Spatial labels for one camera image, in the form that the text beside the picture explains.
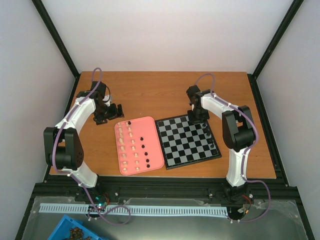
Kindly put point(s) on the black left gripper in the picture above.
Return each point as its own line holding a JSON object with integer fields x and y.
{"x": 114, "y": 115}

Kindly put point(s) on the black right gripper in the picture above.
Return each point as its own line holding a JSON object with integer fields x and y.
{"x": 194, "y": 121}

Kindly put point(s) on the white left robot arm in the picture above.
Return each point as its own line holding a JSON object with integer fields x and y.
{"x": 62, "y": 145}

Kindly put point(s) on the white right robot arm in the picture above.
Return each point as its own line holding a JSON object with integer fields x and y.
{"x": 238, "y": 132}

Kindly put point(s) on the black and white chessboard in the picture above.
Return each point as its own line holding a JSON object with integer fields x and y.
{"x": 184, "y": 143}

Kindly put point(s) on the pink plastic tray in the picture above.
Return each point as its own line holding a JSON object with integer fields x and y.
{"x": 133, "y": 161}

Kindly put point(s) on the blue plastic bin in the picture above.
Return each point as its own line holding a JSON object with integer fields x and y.
{"x": 73, "y": 229}

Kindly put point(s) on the black aluminium frame base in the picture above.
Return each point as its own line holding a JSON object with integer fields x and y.
{"x": 177, "y": 188}

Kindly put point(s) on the light blue cable duct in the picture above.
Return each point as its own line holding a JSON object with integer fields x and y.
{"x": 136, "y": 210}

